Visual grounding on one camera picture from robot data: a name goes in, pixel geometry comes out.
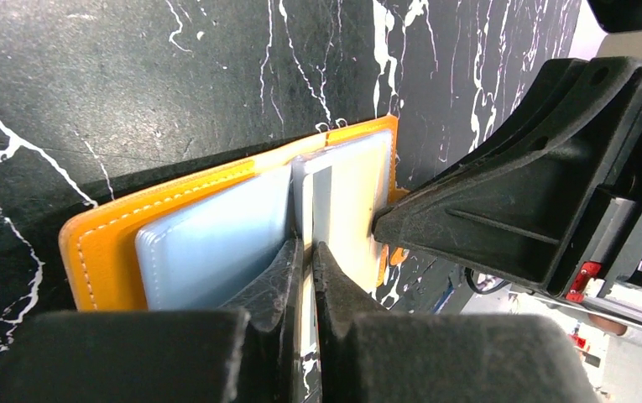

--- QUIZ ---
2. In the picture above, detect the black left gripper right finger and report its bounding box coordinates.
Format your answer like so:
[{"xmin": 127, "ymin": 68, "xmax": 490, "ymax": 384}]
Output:
[{"xmin": 312, "ymin": 243, "xmax": 597, "ymax": 402}]

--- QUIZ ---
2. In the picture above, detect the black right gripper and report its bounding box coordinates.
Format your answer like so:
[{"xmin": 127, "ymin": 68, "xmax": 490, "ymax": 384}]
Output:
[{"xmin": 372, "ymin": 56, "xmax": 642, "ymax": 303}]

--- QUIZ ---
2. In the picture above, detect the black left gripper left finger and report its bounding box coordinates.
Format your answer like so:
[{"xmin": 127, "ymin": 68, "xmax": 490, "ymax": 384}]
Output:
[{"xmin": 0, "ymin": 238, "xmax": 304, "ymax": 402}]

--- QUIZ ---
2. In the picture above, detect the orange leather card holder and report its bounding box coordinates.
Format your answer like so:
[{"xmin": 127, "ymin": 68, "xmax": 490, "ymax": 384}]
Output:
[{"xmin": 59, "ymin": 115, "xmax": 399, "ymax": 311}]

